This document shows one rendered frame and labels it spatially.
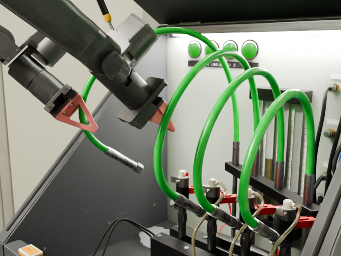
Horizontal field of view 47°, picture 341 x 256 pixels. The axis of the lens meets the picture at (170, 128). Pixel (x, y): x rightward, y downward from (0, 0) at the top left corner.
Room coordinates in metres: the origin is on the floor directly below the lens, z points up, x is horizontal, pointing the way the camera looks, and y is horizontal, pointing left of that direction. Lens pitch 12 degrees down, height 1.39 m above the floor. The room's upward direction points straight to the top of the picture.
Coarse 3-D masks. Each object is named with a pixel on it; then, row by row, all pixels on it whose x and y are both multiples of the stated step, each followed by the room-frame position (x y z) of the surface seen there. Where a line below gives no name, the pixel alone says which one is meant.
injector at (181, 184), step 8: (176, 176) 0.80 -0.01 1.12; (176, 184) 0.80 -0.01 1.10; (184, 184) 0.79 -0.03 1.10; (184, 192) 0.79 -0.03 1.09; (176, 208) 0.78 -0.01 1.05; (184, 208) 0.79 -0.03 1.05; (184, 216) 0.79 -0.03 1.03; (184, 224) 0.79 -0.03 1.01; (184, 232) 0.79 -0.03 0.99; (184, 240) 0.79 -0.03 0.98
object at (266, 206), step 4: (260, 204) 0.70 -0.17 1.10; (264, 204) 0.70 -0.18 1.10; (256, 208) 0.69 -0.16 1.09; (264, 208) 0.69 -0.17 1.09; (268, 208) 0.69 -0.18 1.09; (272, 208) 0.69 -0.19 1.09; (260, 212) 0.69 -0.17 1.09; (264, 212) 0.69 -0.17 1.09; (268, 212) 0.69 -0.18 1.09; (272, 212) 0.69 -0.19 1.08
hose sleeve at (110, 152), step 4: (108, 148) 0.81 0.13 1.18; (112, 148) 0.81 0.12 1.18; (104, 152) 0.81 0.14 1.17; (108, 152) 0.80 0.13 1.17; (112, 152) 0.81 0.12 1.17; (116, 152) 0.81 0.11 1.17; (112, 156) 0.81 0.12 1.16; (116, 156) 0.81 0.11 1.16; (120, 156) 0.82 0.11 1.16; (124, 156) 0.82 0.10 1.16; (116, 160) 0.82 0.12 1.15; (120, 160) 0.82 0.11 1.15; (124, 160) 0.82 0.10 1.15; (128, 160) 0.82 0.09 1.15; (132, 160) 0.83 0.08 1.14; (124, 164) 0.82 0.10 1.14; (128, 164) 0.82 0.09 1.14; (132, 164) 0.83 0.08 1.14; (136, 164) 0.83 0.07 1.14; (132, 168) 0.83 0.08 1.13
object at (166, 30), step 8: (160, 32) 0.86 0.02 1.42; (168, 32) 0.87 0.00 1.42; (176, 32) 0.87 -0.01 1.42; (184, 32) 0.88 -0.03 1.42; (192, 32) 0.89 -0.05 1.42; (200, 40) 0.90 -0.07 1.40; (208, 40) 0.90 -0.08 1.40; (216, 48) 0.91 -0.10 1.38; (224, 64) 0.92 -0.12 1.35; (88, 80) 0.79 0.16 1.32; (232, 80) 0.93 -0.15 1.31; (88, 88) 0.79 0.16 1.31; (232, 96) 0.94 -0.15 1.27; (232, 104) 0.94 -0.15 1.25; (80, 112) 0.79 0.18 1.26; (80, 120) 0.79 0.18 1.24; (88, 136) 0.79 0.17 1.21; (96, 144) 0.80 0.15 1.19; (104, 144) 0.81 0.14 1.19; (232, 144) 0.95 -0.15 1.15
